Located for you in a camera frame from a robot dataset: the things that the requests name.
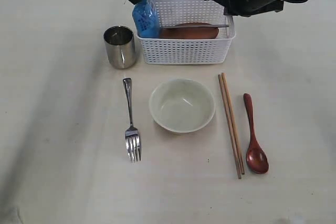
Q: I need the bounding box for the wooden chopstick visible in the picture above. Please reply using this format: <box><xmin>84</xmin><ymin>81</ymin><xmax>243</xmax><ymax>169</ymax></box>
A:
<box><xmin>221</xmin><ymin>73</ymin><xmax>245</xmax><ymax>174</ymax></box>
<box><xmin>218</xmin><ymin>74</ymin><xmax>241</xmax><ymax>179</ymax></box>

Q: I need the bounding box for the blue snack packet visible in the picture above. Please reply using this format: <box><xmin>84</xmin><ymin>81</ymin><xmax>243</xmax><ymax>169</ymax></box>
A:
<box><xmin>132</xmin><ymin>0</ymin><xmax>160</xmax><ymax>38</ymax></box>

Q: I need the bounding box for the brown wooden spoon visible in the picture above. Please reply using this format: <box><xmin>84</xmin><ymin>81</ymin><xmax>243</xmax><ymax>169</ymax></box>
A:
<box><xmin>243</xmin><ymin>93</ymin><xmax>269</xmax><ymax>174</ymax></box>

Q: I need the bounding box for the silver metal fork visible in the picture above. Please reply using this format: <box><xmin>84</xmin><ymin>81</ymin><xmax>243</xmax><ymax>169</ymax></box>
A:
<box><xmin>123</xmin><ymin>78</ymin><xmax>142</xmax><ymax>163</ymax></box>

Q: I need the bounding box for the shiny steel cup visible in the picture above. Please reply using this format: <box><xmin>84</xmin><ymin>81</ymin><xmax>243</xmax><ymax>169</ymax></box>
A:
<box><xmin>103</xmin><ymin>26</ymin><xmax>138</xmax><ymax>69</ymax></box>

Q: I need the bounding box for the floral ceramic bowl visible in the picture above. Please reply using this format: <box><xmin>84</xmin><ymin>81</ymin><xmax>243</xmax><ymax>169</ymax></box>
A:
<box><xmin>149</xmin><ymin>79</ymin><xmax>216</xmax><ymax>134</ymax></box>

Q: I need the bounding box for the silver metal knife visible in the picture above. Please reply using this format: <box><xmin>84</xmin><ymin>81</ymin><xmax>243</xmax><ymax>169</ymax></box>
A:
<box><xmin>160</xmin><ymin>24</ymin><xmax>230</xmax><ymax>29</ymax></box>

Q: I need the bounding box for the white perforated plastic basket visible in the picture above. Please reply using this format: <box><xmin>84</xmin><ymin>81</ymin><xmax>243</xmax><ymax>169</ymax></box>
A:
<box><xmin>138</xmin><ymin>0</ymin><xmax>236</xmax><ymax>65</ymax></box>

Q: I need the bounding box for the dark flat plate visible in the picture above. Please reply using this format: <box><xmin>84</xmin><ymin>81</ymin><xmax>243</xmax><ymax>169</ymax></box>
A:
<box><xmin>159</xmin><ymin>27</ymin><xmax>219</xmax><ymax>39</ymax></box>

